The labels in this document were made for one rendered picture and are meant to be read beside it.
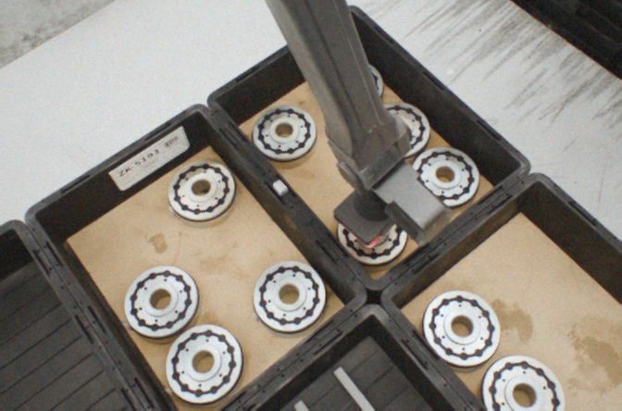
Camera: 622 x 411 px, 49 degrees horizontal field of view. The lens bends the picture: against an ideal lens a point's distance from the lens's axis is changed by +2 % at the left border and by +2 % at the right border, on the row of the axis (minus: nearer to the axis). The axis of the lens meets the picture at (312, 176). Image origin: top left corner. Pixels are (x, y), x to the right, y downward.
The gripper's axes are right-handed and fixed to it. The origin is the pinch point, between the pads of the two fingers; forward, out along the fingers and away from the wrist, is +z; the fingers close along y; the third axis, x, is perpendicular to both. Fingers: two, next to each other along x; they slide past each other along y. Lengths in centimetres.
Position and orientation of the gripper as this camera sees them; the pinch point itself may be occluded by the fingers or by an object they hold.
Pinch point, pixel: (372, 228)
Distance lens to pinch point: 96.9
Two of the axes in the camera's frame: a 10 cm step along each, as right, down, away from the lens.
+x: -7.1, -6.1, 3.5
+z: 0.4, 4.6, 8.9
